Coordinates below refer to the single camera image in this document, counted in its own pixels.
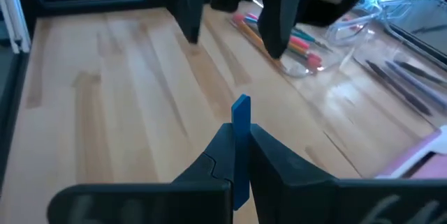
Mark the grey purple pen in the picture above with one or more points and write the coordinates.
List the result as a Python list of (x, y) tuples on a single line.
[(419, 84)]

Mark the blue eraser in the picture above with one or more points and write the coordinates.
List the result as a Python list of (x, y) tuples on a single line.
[(241, 119)]

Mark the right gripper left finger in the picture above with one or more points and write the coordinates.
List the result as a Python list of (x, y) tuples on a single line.
[(209, 171)]

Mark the blue pencil pink eraser cap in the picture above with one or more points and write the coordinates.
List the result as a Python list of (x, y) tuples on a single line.
[(251, 19)]

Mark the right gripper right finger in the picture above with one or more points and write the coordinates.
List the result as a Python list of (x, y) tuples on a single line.
[(286, 182)]

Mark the red eraser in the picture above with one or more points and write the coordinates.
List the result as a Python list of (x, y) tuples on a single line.
[(354, 27)]

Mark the orange pencil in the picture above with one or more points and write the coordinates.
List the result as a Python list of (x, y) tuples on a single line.
[(255, 37), (297, 49)]

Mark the clear plastic bin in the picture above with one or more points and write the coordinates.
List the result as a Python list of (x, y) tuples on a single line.
[(331, 53), (384, 11), (377, 88)]

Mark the purple and black pen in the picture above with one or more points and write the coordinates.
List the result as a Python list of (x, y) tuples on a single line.
[(401, 89)]

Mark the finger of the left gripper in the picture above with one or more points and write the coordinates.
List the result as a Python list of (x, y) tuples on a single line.
[(279, 18), (190, 7)]

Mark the green pencil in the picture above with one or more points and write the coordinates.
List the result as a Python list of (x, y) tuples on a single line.
[(307, 37)]

